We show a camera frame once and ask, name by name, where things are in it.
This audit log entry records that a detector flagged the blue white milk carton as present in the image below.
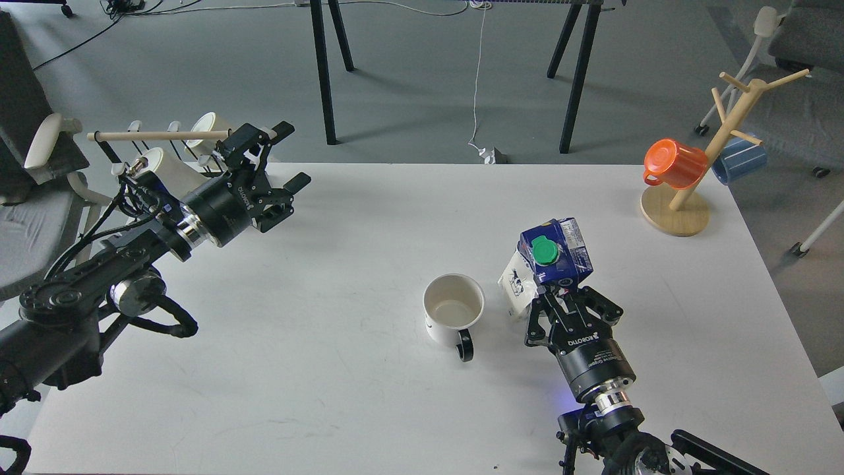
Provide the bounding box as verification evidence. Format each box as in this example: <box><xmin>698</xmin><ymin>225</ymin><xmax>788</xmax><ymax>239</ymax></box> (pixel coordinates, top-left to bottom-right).
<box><xmin>498</xmin><ymin>217</ymin><xmax>593</xmax><ymax>321</ymax></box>

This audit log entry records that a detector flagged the power strip on floor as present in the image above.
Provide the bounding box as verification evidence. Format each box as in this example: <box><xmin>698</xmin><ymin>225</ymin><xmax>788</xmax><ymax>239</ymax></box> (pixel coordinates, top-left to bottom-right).
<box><xmin>479</xmin><ymin>147</ymin><xmax>510</xmax><ymax>165</ymax></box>

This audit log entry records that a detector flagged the wooden mug tree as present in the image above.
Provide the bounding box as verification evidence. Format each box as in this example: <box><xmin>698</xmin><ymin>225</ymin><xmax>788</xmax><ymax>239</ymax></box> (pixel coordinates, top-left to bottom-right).
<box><xmin>641</xmin><ymin>67</ymin><xmax>810</xmax><ymax>237</ymax></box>

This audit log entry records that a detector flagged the grey office chair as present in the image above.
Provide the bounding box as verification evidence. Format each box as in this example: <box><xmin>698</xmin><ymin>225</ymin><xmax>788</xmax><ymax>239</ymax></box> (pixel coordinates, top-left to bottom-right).
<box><xmin>1</xmin><ymin>12</ymin><xmax>113</xmax><ymax>301</ymax></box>
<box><xmin>696</xmin><ymin>0</ymin><xmax>844</xmax><ymax>258</ymax></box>

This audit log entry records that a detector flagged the grey office chair left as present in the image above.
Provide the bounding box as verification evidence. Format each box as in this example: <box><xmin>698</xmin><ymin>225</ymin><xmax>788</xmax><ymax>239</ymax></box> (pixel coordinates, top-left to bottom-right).
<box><xmin>1</xmin><ymin>12</ymin><xmax>113</xmax><ymax>301</ymax></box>

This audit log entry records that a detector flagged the blue plastic cup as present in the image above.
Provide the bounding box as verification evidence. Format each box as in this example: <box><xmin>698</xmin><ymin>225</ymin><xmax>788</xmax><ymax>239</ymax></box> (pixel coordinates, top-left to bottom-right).
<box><xmin>711</xmin><ymin>137</ymin><xmax>768</xmax><ymax>185</ymax></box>

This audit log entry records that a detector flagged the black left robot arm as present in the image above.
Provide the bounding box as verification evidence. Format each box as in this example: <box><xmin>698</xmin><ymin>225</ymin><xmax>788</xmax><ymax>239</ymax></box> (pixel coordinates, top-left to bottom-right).
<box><xmin>1</xmin><ymin>121</ymin><xmax>311</xmax><ymax>413</ymax></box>

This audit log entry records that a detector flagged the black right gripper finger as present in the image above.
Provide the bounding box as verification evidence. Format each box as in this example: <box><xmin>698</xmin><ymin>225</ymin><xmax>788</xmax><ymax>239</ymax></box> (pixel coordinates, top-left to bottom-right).
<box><xmin>580</xmin><ymin>286</ymin><xmax>624</xmax><ymax>327</ymax></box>
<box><xmin>524</xmin><ymin>291</ymin><xmax>549</xmax><ymax>348</ymax></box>

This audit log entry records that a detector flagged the black wire mug rack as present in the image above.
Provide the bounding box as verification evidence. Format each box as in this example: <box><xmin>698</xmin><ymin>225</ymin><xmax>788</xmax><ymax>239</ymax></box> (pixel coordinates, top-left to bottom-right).
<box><xmin>87</xmin><ymin>129</ymin><xmax>256</xmax><ymax>183</ymax></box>

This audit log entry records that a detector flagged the white power cable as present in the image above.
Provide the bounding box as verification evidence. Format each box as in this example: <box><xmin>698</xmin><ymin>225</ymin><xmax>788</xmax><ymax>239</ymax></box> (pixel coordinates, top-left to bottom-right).
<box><xmin>297</xmin><ymin>0</ymin><xmax>494</xmax><ymax>159</ymax></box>

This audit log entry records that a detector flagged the grey office chair right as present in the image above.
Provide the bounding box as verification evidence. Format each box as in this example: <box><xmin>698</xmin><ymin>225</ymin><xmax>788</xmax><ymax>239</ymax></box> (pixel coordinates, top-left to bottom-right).
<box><xmin>696</xmin><ymin>0</ymin><xmax>844</xmax><ymax>258</ymax></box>

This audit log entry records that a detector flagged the black trestle leg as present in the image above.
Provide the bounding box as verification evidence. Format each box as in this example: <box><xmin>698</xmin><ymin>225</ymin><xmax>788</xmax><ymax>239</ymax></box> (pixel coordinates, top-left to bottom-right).
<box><xmin>546</xmin><ymin>1</ymin><xmax>604</xmax><ymax>154</ymax></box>
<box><xmin>307</xmin><ymin>1</ymin><xmax>355</xmax><ymax>146</ymax></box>

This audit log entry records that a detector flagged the white HOME mug front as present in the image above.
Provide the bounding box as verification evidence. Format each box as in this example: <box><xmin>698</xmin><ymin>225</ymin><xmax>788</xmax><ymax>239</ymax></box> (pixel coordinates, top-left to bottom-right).
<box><xmin>132</xmin><ymin>147</ymin><xmax>208</xmax><ymax>201</ymax></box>

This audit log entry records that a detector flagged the orange plastic cup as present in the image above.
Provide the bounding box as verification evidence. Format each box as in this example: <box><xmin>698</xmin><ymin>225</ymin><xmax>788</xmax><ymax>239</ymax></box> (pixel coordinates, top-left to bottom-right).
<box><xmin>643</xmin><ymin>138</ymin><xmax>708</xmax><ymax>190</ymax></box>

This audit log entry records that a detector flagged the white mug black handle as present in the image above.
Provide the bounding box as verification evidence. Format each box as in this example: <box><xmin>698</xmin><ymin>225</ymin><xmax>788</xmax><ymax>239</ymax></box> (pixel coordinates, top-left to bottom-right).
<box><xmin>423</xmin><ymin>273</ymin><xmax>485</xmax><ymax>363</ymax></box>

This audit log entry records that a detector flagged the white mug rear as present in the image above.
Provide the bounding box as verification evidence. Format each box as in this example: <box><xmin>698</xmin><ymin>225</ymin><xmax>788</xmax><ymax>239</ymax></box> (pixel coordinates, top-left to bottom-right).
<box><xmin>185</xmin><ymin>112</ymin><xmax>235</xmax><ymax>166</ymax></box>

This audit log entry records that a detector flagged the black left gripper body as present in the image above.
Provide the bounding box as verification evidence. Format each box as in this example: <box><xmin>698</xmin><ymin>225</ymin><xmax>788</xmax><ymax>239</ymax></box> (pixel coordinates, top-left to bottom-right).
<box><xmin>182</xmin><ymin>143</ymin><xmax>293</xmax><ymax>247</ymax></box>

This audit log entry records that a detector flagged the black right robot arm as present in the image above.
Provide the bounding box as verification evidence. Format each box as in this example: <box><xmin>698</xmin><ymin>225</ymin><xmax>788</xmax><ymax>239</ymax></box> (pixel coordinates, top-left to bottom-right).
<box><xmin>525</xmin><ymin>284</ymin><xmax>762</xmax><ymax>474</ymax></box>

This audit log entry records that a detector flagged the black trestle leg left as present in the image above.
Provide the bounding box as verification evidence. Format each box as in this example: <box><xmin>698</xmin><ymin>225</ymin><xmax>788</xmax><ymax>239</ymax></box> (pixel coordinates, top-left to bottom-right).
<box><xmin>307</xmin><ymin>1</ymin><xmax>355</xmax><ymax>146</ymax></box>

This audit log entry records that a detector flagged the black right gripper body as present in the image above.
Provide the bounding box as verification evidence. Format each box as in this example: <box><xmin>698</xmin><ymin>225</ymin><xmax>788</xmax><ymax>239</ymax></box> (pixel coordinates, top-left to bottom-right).
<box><xmin>540</xmin><ymin>286</ymin><xmax>636</xmax><ymax>403</ymax></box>

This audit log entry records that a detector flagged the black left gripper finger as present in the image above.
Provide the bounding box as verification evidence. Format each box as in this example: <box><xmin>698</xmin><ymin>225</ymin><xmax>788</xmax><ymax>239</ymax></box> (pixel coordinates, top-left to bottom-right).
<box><xmin>263</xmin><ymin>172</ymin><xmax>313</xmax><ymax>208</ymax></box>
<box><xmin>234</xmin><ymin>121</ymin><xmax>295</xmax><ymax>156</ymax></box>

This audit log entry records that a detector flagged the black trestle leg right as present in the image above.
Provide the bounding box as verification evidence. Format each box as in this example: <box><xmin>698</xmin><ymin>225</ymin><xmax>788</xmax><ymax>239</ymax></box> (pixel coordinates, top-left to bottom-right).
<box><xmin>546</xmin><ymin>1</ymin><xmax>604</xmax><ymax>154</ymax></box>

